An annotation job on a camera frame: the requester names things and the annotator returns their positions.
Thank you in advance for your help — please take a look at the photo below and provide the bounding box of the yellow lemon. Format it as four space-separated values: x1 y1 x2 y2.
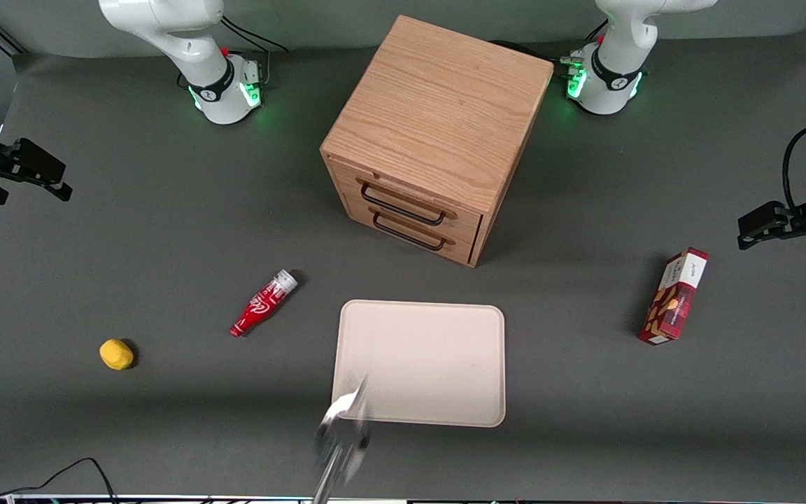
99 339 136 371

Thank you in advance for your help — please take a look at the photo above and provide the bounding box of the oak wooden drawer cabinet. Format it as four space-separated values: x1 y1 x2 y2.
320 15 555 268

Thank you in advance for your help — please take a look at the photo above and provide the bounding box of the black metal drawer handle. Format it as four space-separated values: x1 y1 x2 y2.
356 177 458 227
368 206 457 252

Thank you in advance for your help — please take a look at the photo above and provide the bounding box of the red plaid cookie box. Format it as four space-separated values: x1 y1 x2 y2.
638 247 709 345

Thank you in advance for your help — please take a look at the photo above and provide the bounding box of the blurred shiny metal rod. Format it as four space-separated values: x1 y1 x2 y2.
311 374 374 504

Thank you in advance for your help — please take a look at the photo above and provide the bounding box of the beige plastic tray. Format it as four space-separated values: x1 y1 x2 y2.
332 300 507 428

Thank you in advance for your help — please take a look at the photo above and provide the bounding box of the red cola bottle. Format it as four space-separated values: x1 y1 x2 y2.
229 269 299 338

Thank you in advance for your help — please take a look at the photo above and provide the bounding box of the wooden drawer front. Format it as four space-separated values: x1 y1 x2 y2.
328 157 483 243
343 192 480 267

